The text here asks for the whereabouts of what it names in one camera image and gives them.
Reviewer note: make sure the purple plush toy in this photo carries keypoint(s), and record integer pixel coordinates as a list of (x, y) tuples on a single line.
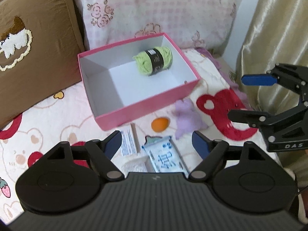
[(187, 118)]

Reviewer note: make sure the white bear pattern blanket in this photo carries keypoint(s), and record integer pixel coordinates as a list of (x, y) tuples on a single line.
[(66, 116)]

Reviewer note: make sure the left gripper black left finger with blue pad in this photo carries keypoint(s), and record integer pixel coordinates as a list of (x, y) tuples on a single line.
[(68, 177)]

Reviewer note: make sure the white tissue packet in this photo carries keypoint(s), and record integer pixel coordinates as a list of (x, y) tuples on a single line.
[(137, 164)]

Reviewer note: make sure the brown embroidered cushion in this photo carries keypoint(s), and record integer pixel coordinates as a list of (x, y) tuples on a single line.
[(40, 42)]

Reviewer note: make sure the green yarn ball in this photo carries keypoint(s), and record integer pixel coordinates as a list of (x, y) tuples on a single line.
[(153, 61)]

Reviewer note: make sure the pink cardboard box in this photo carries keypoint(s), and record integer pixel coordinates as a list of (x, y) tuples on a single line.
[(118, 93)]

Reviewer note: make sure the pink floral pillow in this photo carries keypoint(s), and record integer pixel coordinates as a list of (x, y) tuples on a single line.
[(189, 23)]

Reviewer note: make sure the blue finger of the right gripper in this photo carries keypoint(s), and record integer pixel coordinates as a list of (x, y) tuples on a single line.
[(258, 79)]

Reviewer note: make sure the orange makeup sponge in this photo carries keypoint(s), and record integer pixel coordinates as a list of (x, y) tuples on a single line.
[(160, 124)]

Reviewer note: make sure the blue white wipes packet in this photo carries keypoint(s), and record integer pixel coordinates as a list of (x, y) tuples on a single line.
[(164, 155)]

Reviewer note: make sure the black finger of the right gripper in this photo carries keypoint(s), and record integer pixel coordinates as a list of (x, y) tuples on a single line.
[(250, 117)]

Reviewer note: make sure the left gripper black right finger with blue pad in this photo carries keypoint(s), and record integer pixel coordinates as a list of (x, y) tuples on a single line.
[(245, 178)]

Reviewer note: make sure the small white printed box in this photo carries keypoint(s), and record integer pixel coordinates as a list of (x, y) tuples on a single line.
[(128, 146)]

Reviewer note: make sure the beige satin curtain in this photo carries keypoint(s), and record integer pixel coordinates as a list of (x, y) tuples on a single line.
[(277, 34)]

